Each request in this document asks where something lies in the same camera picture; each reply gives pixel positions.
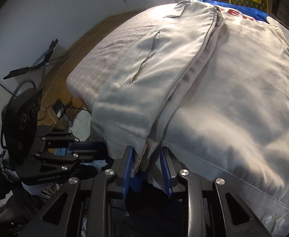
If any black power adapter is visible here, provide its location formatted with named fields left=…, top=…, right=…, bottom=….
left=52, top=99, right=66, bottom=119

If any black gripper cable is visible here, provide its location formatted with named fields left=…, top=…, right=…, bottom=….
left=0, top=79, right=37, bottom=149

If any plaid-sheeted bed mattress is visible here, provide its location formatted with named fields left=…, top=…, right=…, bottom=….
left=66, top=3, right=175, bottom=109

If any white and blue jacket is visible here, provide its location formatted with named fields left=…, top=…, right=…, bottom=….
left=90, top=0, right=289, bottom=236

